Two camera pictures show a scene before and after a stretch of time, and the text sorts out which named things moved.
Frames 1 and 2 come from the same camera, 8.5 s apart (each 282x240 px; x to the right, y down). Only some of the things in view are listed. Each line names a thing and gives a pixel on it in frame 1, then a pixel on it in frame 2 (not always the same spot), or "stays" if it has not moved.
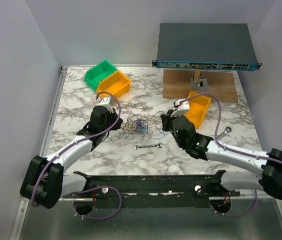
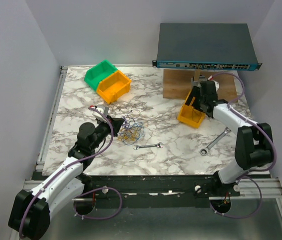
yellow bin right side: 198,107 stays
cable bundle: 134,124 → 133,129
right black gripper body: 167,124 → 198,100
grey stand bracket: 201,85 stays
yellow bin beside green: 117,83 stays
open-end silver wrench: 157,145 stays
